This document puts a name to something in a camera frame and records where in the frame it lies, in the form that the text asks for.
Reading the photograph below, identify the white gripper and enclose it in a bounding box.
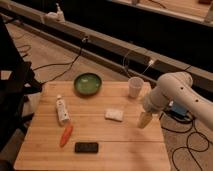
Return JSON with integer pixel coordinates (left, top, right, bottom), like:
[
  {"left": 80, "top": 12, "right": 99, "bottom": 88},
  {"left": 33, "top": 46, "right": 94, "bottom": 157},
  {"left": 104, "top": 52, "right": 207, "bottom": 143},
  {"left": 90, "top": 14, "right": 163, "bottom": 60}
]
[{"left": 137, "top": 89, "right": 166, "bottom": 129}]

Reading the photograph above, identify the orange pepper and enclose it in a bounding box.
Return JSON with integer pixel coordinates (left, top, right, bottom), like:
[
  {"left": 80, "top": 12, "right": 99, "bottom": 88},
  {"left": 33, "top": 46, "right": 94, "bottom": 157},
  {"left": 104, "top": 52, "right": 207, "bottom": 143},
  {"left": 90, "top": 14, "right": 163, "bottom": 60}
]
[{"left": 60, "top": 123, "right": 73, "bottom": 147}]

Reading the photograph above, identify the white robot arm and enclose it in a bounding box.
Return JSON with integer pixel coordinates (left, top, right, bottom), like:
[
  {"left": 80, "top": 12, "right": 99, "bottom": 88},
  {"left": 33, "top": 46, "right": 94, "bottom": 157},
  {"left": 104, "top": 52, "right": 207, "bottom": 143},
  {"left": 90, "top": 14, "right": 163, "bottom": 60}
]
[{"left": 138, "top": 72, "right": 213, "bottom": 131}]

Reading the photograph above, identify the white sponge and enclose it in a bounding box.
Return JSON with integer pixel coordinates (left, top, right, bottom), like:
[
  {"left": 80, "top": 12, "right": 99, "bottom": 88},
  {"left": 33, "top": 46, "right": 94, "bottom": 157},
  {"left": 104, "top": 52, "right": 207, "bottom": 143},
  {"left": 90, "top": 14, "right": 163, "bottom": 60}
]
[{"left": 105, "top": 109, "right": 123, "bottom": 122}]

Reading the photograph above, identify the white plastic cup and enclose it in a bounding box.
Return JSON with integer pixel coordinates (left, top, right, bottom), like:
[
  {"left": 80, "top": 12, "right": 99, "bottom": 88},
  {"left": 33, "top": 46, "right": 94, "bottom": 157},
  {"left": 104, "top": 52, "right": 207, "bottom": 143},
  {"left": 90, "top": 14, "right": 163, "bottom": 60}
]
[{"left": 128, "top": 77, "right": 144, "bottom": 98}]

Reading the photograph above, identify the blue box on floor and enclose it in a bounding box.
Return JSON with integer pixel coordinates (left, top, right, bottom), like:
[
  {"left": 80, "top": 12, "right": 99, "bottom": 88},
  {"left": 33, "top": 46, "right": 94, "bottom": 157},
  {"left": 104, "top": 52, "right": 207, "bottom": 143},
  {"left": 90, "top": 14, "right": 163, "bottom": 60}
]
[{"left": 171, "top": 102, "right": 187, "bottom": 116}]

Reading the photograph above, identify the green bowl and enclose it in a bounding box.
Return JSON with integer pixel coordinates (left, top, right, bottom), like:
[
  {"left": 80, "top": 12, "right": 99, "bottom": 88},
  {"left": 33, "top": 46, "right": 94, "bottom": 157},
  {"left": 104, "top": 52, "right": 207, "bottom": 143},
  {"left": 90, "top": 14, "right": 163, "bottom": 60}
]
[{"left": 74, "top": 73, "right": 102, "bottom": 96}]

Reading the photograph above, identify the black rectangular remote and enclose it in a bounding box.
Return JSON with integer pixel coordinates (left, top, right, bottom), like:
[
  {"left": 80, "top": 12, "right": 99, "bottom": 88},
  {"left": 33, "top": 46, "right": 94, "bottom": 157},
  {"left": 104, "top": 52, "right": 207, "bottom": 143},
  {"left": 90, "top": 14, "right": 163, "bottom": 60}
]
[{"left": 75, "top": 142, "right": 99, "bottom": 153}]

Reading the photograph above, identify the wooden table board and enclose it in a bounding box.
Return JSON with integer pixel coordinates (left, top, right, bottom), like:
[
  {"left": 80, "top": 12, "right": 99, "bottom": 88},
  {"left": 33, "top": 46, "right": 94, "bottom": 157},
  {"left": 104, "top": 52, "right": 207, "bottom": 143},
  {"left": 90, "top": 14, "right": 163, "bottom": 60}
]
[{"left": 15, "top": 81, "right": 171, "bottom": 171}]

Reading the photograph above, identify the white tube bottle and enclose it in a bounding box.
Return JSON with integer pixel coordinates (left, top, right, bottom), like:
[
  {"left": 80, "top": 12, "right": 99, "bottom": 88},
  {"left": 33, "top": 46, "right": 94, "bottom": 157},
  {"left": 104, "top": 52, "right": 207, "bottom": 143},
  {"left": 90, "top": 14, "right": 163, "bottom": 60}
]
[{"left": 56, "top": 95, "right": 70, "bottom": 125}]

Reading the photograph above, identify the black chair at left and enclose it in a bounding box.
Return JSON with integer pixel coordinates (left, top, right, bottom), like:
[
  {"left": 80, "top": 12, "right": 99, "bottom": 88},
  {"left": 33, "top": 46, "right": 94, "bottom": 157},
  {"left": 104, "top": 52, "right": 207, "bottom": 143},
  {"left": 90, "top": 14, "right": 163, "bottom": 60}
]
[{"left": 0, "top": 15, "right": 42, "bottom": 152}]

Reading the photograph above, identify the black cable on right floor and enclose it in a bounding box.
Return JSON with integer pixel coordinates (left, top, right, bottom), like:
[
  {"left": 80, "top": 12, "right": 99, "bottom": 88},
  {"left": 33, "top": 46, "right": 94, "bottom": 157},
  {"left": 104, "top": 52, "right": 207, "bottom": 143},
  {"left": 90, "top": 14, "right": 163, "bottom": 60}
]
[{"left": 159, "top": 111, "right": 213, "bottom": 171}]

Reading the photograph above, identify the white object on rail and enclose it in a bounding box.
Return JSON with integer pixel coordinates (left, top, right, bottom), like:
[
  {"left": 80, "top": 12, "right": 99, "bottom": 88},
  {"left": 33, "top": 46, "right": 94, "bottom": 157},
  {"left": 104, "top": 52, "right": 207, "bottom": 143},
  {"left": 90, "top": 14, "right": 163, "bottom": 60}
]
[{"left": 46, "top": 4, "right": 65, "bottom": 22}]

